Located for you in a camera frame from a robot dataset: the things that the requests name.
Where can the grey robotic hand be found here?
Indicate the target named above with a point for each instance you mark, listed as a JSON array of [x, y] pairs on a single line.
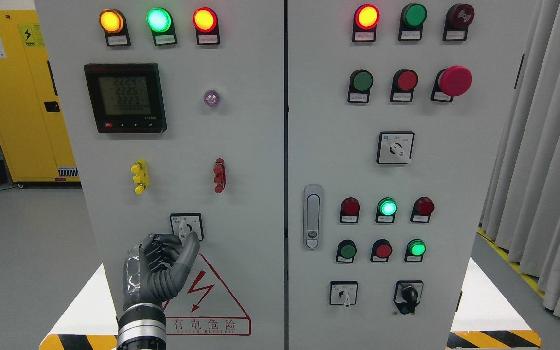
[[157, 268]]

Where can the white rotary selector switch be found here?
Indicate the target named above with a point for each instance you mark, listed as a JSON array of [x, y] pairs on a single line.
[[190, 222]]

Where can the silver black robot forearm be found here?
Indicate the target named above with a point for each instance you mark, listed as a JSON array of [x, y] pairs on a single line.
[[142, 327]]

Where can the red electric hazard sticker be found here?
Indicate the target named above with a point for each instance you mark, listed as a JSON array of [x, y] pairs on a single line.
[[206, 306]]

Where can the left yellow black striped base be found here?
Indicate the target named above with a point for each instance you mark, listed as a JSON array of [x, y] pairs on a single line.
[[89, 322]]

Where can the yellow black striped base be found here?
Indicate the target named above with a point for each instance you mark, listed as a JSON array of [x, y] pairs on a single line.
[[486, 320], [89, 322]]

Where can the yellow terminal connector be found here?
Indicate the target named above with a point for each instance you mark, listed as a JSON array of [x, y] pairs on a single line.
[[140, 178]]

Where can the red terminal connector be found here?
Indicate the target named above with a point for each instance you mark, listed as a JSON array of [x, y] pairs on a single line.
[[220, 179]]

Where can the black digital power meter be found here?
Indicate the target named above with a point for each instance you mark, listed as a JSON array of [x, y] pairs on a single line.
[[126, 97]]

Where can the small clear light bulb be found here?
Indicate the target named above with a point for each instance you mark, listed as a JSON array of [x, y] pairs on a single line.
[[212, 98]]

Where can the green push button lower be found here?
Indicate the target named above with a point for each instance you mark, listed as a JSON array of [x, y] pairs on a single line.
[[346, 251]]

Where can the dark red lamp middle left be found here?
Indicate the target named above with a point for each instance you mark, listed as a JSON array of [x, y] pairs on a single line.
[[349, 211]]

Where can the dark red lamp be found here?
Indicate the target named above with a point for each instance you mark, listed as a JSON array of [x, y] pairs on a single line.
[[349, 211], [422, 210]]

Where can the grey electrical control cabinet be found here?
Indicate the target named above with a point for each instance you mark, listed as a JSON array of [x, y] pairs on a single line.
[[282, 69]]

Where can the red push button lower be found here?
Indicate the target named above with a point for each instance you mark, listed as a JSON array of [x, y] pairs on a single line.
[[381, 251]]

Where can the red push button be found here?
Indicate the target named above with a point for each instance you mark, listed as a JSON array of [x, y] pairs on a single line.
[[403, 85], [381, 251]]

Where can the green lit lamp middle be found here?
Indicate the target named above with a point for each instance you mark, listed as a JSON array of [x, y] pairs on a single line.
[[386, 211]]

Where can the green lit indicator lamp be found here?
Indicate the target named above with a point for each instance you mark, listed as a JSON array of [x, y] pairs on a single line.
[[161, 25]]

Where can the amber indicator lamp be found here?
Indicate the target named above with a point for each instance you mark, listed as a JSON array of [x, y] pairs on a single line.
[[114, 26]]

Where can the red lit indicator lamp left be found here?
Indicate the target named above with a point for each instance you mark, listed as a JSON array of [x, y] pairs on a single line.
[[206, 26]]

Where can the red lit indicator lamp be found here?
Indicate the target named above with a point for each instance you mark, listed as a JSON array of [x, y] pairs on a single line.
[[365, 21], [206, 26]]

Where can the green lit push button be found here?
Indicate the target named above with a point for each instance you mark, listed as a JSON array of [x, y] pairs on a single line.
[[415, 250]]

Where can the yellow safety cabinet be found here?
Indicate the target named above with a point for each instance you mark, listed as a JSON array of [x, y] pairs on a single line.
[[33, 135]]

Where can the dark red lamp middle right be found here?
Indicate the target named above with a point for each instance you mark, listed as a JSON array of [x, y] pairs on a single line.
[[422, 210]]

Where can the green push button upper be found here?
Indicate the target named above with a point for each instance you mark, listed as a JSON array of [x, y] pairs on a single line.
[[359, 88]]

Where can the red push button upper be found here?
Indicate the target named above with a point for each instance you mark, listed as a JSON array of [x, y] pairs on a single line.
[[403, 85]]

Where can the red lit indicator lamp right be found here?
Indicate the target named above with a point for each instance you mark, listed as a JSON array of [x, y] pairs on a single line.
[[365, 21]]

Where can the right yellow black striped base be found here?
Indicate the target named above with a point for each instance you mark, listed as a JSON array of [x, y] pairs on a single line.
[[486, 320]]

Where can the red emergency stop button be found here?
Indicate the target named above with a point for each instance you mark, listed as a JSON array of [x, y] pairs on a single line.
[[451, 82]]

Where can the dark green indicator lamp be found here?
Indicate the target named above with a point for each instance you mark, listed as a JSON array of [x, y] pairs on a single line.
[[412, 19]]

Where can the grey curtain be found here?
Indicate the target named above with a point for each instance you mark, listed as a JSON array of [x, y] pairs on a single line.
[[522, 209]]

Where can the dark red buzzer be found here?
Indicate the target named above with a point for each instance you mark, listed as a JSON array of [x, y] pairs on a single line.
[[457, 21]]

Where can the silver cabinet door handle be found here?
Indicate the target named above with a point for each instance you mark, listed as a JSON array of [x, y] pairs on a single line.
[[311, 215]]

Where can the white rotary switch lower right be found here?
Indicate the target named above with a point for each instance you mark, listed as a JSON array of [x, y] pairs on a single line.
[[343, 293]]

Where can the black knob selector switch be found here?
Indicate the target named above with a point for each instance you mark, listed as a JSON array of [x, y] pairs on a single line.
[[407, 295]]

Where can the white rotary switch upper right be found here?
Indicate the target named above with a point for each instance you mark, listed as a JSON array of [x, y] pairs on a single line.
[[395, 147]]

